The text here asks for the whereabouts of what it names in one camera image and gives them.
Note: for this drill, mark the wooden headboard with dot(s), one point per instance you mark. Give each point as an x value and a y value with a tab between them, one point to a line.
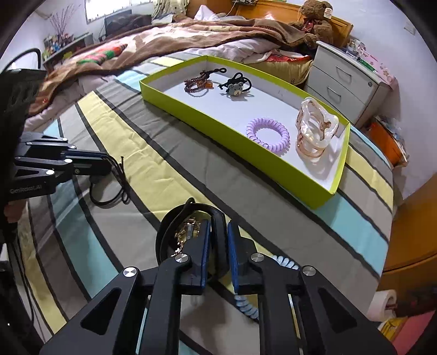
273	10

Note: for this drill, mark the patterned curtain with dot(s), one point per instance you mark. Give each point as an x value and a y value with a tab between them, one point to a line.
169	8

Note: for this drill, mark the black oval case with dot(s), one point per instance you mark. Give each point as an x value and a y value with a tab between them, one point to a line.
218	239

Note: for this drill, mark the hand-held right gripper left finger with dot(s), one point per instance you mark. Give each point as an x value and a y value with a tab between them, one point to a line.
206	252

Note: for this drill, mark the grey nightstand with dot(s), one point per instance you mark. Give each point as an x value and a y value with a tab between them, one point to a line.
341	82

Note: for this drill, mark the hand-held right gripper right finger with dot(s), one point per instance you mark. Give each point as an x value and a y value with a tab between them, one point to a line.
231	252

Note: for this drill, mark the yellow red pillow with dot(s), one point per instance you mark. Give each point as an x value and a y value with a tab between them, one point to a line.
286	65

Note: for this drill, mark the person's left hand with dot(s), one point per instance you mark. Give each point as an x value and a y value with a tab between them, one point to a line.
13	210

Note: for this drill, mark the pink flowered box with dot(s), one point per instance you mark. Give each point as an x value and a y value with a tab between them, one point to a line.
379	68

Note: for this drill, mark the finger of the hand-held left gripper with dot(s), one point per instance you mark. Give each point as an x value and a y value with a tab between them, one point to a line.
85	168
61	145

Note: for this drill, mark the white pillow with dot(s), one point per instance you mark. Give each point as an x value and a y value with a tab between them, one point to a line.
208	12

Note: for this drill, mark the brown blanket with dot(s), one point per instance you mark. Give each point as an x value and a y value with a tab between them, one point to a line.
153	41

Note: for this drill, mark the clear amber hair claw clip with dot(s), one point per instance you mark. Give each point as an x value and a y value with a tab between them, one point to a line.
315	129

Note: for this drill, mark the cluttered side shelf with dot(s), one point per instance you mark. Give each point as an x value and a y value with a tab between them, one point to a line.
66	47

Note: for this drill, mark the window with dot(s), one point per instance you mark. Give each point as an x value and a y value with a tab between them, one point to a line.
112	6

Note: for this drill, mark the white paper roll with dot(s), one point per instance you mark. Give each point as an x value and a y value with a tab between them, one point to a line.
382	305

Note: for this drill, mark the brown teddy bear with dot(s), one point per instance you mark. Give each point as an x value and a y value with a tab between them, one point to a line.
317	20

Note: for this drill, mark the large wooden wardrobe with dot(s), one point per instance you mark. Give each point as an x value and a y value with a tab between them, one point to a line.
413	239

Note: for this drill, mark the lime green cardboard box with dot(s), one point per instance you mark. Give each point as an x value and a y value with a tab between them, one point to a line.
222	109

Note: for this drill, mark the orange storage box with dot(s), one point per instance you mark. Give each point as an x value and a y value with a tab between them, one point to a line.
385	143

